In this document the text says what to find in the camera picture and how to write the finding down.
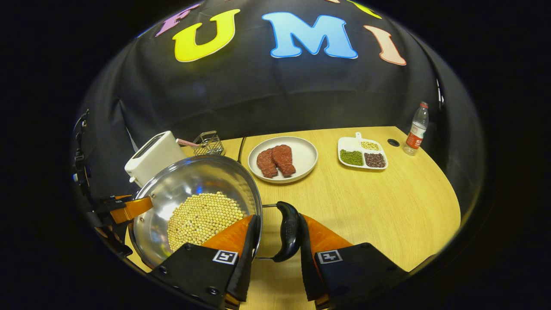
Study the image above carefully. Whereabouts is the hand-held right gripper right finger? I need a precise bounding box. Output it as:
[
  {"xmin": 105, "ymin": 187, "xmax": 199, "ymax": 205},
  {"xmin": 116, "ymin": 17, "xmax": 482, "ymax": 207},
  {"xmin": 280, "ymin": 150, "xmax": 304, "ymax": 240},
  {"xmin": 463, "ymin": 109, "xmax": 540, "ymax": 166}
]
[{"xmin": 298, "ymin": 214, "xmax": 409, "ymax": 310}]

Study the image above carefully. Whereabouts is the small wire basket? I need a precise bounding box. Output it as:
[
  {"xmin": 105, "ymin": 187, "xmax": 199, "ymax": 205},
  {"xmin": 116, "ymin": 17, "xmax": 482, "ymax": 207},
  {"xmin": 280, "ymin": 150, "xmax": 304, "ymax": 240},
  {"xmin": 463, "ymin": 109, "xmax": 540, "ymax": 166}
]
[{"xmin": 192, "ymin": 131, "xmax": 226, "ymax": 156}]

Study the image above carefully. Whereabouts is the pile of yellow soybeans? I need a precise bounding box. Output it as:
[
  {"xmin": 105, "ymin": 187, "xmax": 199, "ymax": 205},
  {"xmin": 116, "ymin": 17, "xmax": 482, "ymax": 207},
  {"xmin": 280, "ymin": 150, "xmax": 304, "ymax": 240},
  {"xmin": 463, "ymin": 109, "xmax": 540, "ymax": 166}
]
[{"xmin": 167, "ymin": 192, "xmax": 246, "ymax": 252}]

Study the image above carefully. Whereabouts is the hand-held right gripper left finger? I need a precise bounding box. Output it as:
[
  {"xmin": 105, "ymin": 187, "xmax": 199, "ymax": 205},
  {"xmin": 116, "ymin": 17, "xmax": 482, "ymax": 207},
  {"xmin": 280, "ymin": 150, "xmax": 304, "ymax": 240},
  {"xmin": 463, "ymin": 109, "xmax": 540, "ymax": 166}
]
[{"xmin": 151, "ymin": 214, "xmax": 262, "ymax": 310}]

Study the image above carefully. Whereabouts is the round white plate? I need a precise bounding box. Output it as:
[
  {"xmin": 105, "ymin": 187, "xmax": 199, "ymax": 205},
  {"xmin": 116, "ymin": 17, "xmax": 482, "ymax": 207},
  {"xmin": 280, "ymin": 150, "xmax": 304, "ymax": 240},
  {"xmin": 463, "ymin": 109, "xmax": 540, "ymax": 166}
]
[{"xmin": 248, "ymin": 136, "xmax": 319, "ymax": 184}]

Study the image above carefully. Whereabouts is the plastic water bottle red label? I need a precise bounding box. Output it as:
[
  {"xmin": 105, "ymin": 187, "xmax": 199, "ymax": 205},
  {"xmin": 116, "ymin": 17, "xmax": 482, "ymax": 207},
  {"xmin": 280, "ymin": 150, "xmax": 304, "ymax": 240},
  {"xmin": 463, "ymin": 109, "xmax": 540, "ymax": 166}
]
[{"xmin": 403, "ymin": 102, "xmax": 430, "ymax": 156}]

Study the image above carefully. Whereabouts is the green mung beans pile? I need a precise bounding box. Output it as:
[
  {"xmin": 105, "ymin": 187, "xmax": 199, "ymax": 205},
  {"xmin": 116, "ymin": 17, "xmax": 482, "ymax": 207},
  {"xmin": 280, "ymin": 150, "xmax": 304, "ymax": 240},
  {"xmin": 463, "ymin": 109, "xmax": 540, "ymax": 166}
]
[{"xmin": 340, "ymin": 149, "xmax": 364, "ymax": 166}]

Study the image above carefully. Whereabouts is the white divided dish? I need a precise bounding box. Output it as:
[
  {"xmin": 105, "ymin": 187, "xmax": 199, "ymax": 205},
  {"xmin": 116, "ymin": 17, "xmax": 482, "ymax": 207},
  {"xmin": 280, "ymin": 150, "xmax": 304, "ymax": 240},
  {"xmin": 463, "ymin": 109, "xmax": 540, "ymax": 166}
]
[{"xmin": 337, "ymin": 132, "xmax": 389, "ymax": 171}]

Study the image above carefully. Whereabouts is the red meat slice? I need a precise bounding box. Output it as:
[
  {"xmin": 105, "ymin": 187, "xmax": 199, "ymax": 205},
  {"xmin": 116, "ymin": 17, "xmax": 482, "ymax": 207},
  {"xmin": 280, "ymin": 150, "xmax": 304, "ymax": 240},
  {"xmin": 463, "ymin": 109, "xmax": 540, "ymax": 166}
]
[
  {"xmin": 257, "ymin": 148, "xmax": 279, "ymax": 179},
  {"xmin": 272, "ymin": 145, "xmax": 297, "ymax": 177}
]

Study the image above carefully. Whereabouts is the white toaster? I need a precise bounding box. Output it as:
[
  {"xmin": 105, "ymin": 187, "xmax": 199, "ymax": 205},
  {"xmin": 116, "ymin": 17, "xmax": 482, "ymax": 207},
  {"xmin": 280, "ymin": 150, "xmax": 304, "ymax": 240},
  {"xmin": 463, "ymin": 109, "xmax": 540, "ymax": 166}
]
[{"xmin": 124, "ymin": 131, "xmax": 186, "ymax": 188}]

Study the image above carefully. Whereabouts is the dark red beans pile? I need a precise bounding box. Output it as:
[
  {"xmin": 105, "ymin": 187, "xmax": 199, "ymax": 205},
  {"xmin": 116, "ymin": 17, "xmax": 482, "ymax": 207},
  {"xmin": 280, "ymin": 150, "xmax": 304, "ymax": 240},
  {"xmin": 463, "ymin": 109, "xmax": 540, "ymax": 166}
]
[{"xmin": 364, "ymin": 152, "xmax": 387, "ymax": 168}]

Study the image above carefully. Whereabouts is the black backdrop cloth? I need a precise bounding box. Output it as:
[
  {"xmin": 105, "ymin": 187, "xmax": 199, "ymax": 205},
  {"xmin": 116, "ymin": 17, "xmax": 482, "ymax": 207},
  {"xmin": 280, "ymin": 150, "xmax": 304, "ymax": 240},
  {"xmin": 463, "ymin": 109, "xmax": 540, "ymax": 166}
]
[{"xmin": 71, "ymin": 0, "xmax": 485, "ymax": 216}]

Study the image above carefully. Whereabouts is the stainless steel pot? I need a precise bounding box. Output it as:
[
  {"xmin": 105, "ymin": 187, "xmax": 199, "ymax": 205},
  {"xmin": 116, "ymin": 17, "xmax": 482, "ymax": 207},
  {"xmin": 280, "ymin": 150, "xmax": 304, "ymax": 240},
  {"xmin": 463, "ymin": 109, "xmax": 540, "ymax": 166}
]
[{"xmin": 128, "ymin": 155, "xmax": 302, "ymax": 270}]

